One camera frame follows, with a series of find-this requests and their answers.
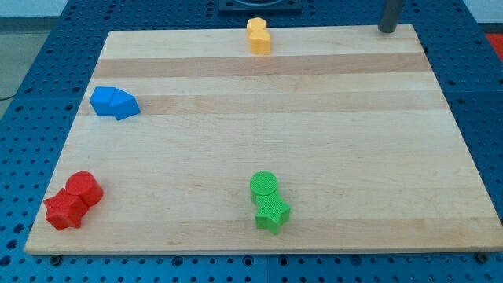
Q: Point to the yellow hexagon block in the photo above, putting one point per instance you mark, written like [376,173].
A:
[255,24]

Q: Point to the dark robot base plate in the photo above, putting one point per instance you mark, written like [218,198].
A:
[259,5]

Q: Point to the red star block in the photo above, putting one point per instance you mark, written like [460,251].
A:
[64,210]

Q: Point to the blue cube block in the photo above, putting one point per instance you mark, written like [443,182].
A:
[101,99]

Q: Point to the blue pentagon block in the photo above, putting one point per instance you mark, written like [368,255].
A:
[123,105]

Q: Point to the green star block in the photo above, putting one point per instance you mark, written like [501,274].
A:
[272,212]

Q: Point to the wooden board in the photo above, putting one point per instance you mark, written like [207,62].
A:
[352,122]

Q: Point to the red cylinder block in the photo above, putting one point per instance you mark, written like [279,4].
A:
[85,186]

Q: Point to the green cylinder block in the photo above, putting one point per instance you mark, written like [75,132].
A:
[262,183]

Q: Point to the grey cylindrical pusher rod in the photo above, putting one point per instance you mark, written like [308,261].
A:
[390,16]

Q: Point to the yellow heart block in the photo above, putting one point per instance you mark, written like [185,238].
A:
[260,42]

